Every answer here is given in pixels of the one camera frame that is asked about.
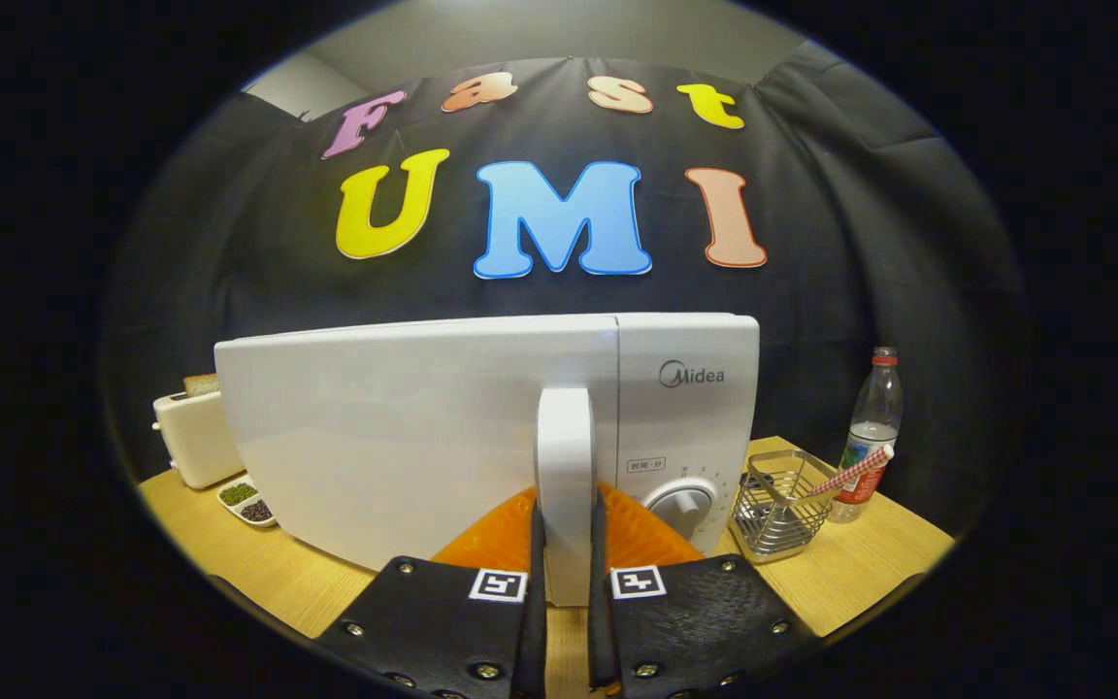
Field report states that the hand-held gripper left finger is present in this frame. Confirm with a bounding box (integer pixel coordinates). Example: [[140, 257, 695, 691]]
[[314, 485, 547, 699]]

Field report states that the metal wire utensil basket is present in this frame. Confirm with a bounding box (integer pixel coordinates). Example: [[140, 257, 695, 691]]
[[729, 449, 837, 565]]

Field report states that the clear plastic water bottle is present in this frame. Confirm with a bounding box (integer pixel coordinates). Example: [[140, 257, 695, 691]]
[[829, 347, 904, 524]]

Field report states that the white toaster oven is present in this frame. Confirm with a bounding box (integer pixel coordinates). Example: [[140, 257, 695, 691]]
[[214, 312, 761, 608]]

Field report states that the white divided bean dish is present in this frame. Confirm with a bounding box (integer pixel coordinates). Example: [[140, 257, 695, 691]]
[[216, 477, 279, 529]]

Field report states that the cream bread toaster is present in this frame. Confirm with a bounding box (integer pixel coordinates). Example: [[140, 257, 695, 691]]
[[152, 388, 246, 489]]

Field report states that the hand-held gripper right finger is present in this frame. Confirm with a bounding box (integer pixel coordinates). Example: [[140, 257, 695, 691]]
[[586, 483, 824, 699]]

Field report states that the red striped utensil handle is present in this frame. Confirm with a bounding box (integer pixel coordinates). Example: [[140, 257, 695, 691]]
[[805, 445, 895, 501]]

